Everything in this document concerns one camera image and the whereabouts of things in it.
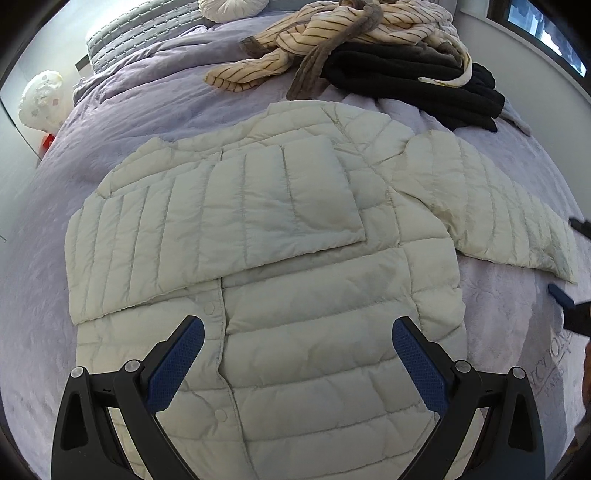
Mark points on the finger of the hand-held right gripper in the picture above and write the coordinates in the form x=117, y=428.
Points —
x=561, y=295
x=581, y=227

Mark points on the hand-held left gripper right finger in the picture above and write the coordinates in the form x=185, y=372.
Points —
x=418, y=364

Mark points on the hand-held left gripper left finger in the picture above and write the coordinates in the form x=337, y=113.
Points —
x=178, y=364

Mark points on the white quilted puffer jacket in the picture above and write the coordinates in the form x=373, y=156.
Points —
x=295, y=207

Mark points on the window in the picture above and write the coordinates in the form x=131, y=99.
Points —
x=545, y=27

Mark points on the black knit garment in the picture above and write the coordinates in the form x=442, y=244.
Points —
x=415, y=83

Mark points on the lavender embossed bedspread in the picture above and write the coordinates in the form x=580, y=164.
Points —
x=138, y=115

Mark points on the red box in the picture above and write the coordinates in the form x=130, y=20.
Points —
x=47, y=145

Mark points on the white patterned lamp shade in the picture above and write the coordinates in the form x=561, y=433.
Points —
x=41, y=99

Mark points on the grey quilted pillow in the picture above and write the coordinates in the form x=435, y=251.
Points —
x=138, y=32

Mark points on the beige striped garment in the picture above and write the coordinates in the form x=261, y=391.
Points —
x=286, y=41

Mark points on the white round cushion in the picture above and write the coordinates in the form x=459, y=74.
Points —
x=231, y=9

